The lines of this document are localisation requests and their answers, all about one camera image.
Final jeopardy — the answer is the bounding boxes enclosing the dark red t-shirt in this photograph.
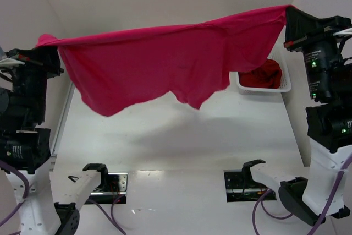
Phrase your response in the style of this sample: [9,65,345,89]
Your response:
[239,59,282,89]

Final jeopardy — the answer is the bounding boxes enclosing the pink t-shirt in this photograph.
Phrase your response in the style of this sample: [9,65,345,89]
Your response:
[37,6,287,117]

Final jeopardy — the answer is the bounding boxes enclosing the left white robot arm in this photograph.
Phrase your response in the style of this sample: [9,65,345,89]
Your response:
[1,46,108,234]

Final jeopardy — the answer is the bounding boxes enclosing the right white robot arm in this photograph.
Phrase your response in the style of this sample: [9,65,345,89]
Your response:
[243,7,351,229]

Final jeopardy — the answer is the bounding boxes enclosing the white plastic basket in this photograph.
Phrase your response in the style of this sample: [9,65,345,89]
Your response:
[235,50,292,95]

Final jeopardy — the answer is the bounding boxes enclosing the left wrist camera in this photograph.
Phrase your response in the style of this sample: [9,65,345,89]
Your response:
[0,48,20,68]

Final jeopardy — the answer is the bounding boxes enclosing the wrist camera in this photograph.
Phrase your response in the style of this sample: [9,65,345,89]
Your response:
[0,48,20,68]
[333,26,352,38]

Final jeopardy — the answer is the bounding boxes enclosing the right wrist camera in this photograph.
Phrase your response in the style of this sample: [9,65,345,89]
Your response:
[333,26,352,38]

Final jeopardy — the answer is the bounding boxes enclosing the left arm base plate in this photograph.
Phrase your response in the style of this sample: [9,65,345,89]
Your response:
[89,172,128,205]

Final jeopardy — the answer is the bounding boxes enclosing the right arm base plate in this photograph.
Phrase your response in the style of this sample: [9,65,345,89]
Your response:
[224,170,268,203]

